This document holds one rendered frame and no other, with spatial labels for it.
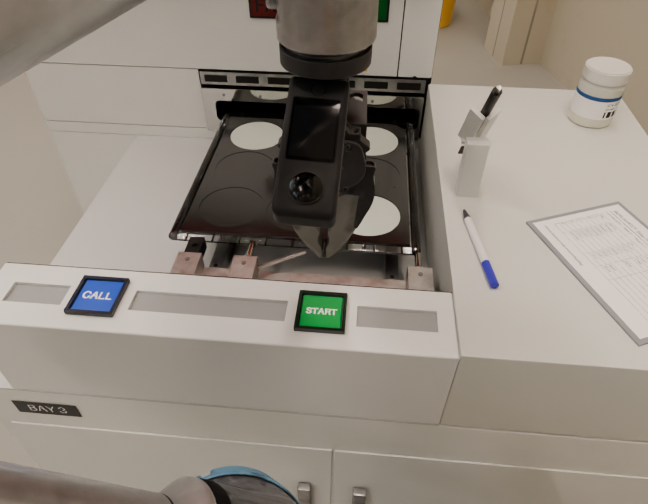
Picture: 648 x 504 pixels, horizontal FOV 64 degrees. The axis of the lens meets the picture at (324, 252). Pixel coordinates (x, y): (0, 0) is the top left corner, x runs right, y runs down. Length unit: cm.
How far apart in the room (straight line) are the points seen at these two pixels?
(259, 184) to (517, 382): 51
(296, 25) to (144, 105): 82
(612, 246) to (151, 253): 68
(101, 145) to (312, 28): 95
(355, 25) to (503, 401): 44
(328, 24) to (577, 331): 42
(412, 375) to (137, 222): 58
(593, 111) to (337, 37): 66
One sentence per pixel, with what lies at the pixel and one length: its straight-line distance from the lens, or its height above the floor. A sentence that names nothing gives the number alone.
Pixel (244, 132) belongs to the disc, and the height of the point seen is 90.
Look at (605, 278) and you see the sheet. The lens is 70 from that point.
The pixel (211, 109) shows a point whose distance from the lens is 112.
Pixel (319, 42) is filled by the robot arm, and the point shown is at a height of 127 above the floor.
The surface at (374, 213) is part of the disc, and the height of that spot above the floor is 90.
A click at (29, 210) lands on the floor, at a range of 258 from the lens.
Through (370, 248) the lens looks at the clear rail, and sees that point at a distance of 75.
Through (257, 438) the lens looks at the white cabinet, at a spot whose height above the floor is 74.
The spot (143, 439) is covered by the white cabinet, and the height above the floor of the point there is 71.
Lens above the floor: 141
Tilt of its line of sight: 44 degrees down
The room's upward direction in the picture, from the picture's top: straight up
